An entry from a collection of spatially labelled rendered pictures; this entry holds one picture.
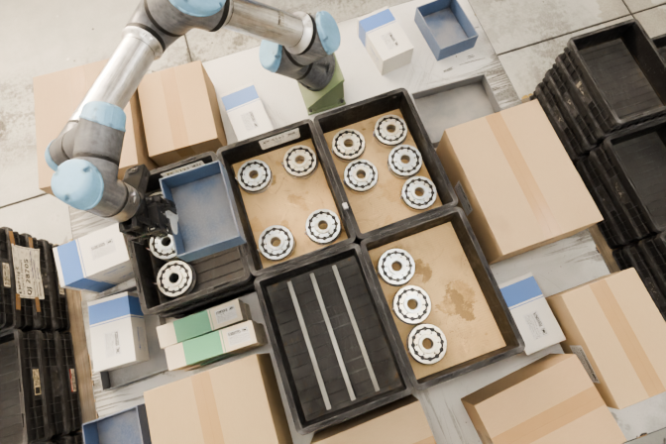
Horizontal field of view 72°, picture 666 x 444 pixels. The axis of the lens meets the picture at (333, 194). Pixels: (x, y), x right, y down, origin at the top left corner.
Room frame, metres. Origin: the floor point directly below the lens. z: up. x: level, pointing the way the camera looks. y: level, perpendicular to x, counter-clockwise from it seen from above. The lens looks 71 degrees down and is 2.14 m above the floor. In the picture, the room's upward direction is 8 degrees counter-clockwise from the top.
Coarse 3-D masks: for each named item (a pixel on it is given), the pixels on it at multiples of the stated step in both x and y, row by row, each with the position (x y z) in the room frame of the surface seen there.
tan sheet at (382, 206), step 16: (400, 112) 0.68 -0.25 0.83; (352, 128) 0.65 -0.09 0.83; (368, 128) 0.64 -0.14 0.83; (368, 144) 0.59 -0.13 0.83; (336, 160) 0.55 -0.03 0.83; (368, 160) 0.54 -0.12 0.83; (384, 160) 0.53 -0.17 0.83; (384, 176) 0.47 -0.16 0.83; (352, 192) 0.44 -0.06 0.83; (384, 192) 0.42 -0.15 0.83; (416, 192) 0.41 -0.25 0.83; (352, 208) 0.39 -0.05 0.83; (368, 208) 0.38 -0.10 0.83; (384, 208) 0.37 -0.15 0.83; (400, 208) 0.37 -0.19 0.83; (432, 208) 0.35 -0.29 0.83; (368, 224) 0.33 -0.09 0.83; (384, 224) 0.33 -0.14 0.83
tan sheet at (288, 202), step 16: (304, 144) 0.62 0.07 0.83; (272, 160) 0.58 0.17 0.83; (256, 176) 0.53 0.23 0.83; (288, 176) 0.52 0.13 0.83; (320, 176) 0.50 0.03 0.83; (272, 192) 0.47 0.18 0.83; (288, 192) 0.46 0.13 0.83; (304, 192) 0.46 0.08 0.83; (320, 192) 0.45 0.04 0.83; (256, 208) 0.43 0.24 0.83; (272, 208) 0.42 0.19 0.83; (288, 208) 0.41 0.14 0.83; (304, 208) 0.41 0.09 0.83; (320, 208) 0.40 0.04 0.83; (336, 208) 0.39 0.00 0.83; (256, 224) 0.38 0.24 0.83; (272, 224) 0.37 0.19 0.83; (288, 224) 0.37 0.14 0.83; (304, 224) 0.36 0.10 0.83; (320, 224) 0.35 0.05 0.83; (256, 240) 0.33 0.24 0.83; (304, 240) 0.31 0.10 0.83; (336, 240) 0.30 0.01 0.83
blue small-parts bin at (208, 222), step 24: (192, 168) 0.45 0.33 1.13; (216, 168) 0.46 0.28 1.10; (168, 192) 0.41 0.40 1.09; (192, 192) 0.42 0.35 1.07; (216, 192) 0.41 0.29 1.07; (192, 216) 0.35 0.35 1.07; (216, 216) 0.34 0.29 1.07; (192, 240) 0.29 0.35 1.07; (216, 240) 0.28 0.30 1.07; (240, 240) 0.27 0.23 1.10
